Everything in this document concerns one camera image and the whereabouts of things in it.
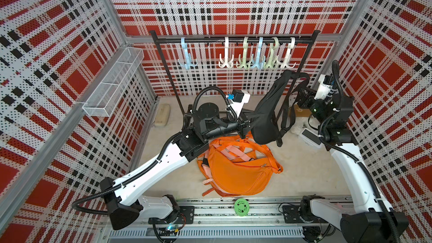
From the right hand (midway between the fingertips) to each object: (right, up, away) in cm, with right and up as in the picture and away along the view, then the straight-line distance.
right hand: (301, 87), depth 69 cm
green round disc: (-24, -52, +3) cm, 57 cm away
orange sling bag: (-29, -38, +14) cm, 50 cm away
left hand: (-19, -12, -14) cm, 26 cm away
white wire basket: (-100, -2, +24) cm, 102 cm away
